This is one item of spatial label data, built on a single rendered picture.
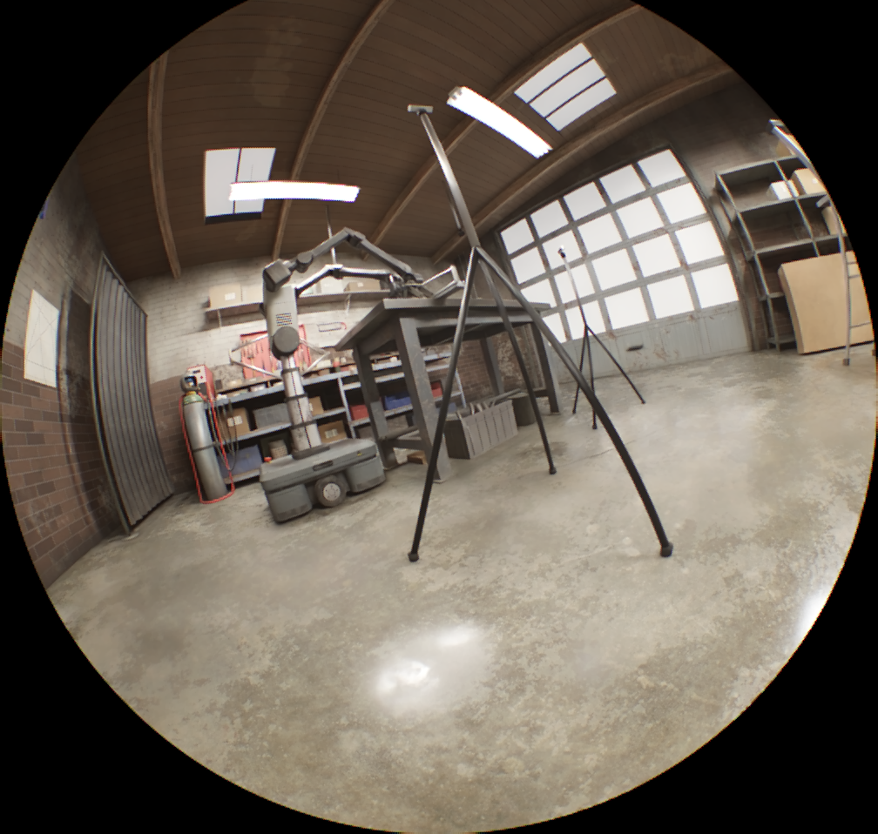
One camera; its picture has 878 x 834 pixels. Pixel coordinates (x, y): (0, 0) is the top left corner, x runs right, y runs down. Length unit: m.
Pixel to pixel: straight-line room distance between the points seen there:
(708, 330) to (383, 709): 4.05
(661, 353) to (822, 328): 2.20
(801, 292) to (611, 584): 3.00
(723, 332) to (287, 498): 4.36
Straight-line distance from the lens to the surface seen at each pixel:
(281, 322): 1.61
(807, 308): 3.24
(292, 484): 1.39
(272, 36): 2.67
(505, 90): 3.13
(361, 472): 1.45
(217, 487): 2.60
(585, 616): 0.59
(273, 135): 2.99
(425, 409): 1.29
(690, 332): 3.96
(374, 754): 0.52
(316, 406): 2.86
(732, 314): 4.02
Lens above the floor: 0.47
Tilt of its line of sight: 3 degrees down
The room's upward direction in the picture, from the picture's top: 14 degrees counter-clockwise
